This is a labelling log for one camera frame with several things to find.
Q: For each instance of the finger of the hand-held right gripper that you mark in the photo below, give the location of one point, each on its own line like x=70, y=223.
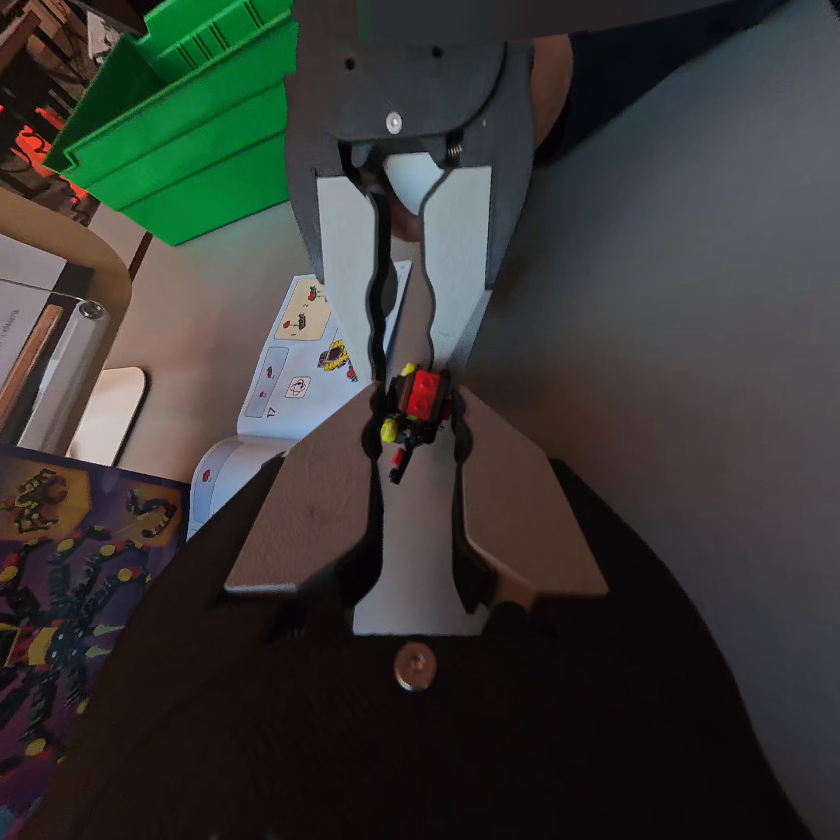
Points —
x=341, y=249
x=459, y=236

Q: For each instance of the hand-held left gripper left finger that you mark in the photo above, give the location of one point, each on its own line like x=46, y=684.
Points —
x=308, y=512

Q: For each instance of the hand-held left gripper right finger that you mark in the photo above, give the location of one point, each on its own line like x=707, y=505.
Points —
x=518, y=518

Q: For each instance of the black yellow red lego model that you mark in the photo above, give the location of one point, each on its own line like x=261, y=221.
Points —
x=423, y=394

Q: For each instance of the person's right forearm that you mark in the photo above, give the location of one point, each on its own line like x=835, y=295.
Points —
x=610, y=72

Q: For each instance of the lego instruction booklet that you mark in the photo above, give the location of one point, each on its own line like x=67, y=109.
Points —
x=289, y=374

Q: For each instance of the purple lego box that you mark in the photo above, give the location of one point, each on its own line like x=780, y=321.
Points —
x=65, y=558

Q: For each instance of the person's right hand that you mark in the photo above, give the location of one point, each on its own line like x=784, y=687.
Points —
x=551, y=92

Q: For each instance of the white rounded panel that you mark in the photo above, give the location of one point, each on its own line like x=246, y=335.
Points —
x=111, y=413

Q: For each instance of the silver metal cylinder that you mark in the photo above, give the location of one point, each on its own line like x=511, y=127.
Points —
x=72, y=367

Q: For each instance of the printed paper sheet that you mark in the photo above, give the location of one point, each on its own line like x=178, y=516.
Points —
x=26, y=262

